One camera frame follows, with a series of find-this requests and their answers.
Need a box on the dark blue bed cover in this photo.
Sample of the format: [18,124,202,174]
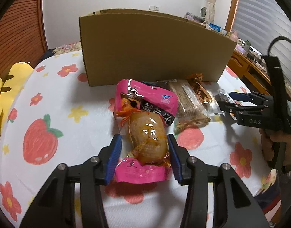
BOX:
[40,49,56,61]

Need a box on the pink snack packet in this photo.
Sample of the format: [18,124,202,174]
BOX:
[113,78,179,183]

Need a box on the dark teal snack packet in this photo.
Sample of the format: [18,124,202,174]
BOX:
[142,80,166,89]

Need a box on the strawberry flower printed blanket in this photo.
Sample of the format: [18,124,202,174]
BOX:
[0,50,277,228]

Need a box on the wooden window frame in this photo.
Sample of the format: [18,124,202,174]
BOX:
[225,0,241,32]

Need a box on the wooden slatted wardrobe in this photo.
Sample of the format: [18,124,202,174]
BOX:
[0,0,48,81]

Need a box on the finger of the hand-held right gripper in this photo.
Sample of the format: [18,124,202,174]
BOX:
[229,91,260,105]
[218,101,265,120]

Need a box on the person's right hand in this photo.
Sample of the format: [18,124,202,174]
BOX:
[260,129,291,170]

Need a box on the stack of folded cloths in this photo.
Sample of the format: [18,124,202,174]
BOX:
[185,12,205,23]

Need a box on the wooden cabinet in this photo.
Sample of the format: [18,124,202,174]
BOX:
[227,43,291,100]

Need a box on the brown cardboard box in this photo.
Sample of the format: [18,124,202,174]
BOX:
[79,9,237,87]

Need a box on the yellow plush toy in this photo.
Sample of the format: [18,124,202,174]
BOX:
[0,62,34,138]

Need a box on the grey window blind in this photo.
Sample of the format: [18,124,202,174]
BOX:
[231,0,291,86]

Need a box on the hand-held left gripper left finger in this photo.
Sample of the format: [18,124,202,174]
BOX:
[19,134,123,228]

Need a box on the patterned cream curtain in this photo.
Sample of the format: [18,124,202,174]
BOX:
[205,0,218,25]

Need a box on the silver snack packet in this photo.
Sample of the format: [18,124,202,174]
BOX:
[216,89,233,104]

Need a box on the black cable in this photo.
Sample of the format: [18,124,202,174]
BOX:
[267,36,291,57]

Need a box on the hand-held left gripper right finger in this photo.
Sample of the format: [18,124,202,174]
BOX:
[167,134,271,228]

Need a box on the clear brown biscuit packet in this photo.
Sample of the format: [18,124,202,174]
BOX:
[160,79,211,133]

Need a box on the brown orange snack wrapper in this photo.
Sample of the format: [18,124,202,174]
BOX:
[185,73,222,116]

